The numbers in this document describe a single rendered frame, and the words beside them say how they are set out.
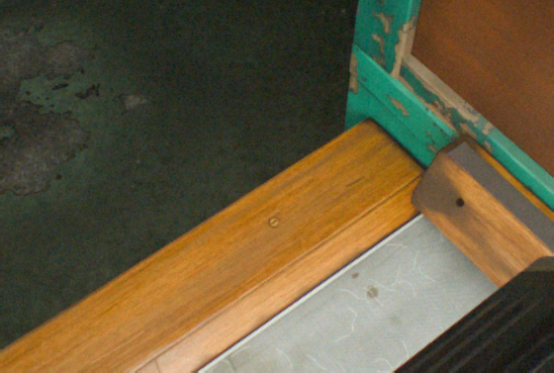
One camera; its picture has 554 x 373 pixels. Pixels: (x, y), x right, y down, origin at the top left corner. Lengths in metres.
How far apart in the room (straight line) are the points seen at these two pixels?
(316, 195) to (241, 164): 0.96
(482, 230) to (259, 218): 0.22
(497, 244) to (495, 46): 0.17
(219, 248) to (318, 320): 0.12
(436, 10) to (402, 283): 0.26
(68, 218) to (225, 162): 0.35
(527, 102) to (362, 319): 0.25
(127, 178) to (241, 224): 0.99
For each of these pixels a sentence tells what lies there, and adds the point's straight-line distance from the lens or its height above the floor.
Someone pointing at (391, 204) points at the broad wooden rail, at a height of 0.76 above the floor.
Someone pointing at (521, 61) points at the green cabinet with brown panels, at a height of 0.96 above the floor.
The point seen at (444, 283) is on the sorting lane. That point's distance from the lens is 0.80.
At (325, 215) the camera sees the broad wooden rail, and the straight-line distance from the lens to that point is 0.79.
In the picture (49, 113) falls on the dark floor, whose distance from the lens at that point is 1.91.
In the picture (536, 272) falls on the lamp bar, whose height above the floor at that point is 1.07.
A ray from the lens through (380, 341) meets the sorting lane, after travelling 0.76.
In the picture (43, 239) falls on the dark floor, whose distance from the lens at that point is 1.72.
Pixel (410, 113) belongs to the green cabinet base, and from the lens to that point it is 0.80.
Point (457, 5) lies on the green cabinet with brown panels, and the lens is 0.69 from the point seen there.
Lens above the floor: 1.44
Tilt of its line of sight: 56 degrees down
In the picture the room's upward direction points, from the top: 1 degrees counter-clockwise
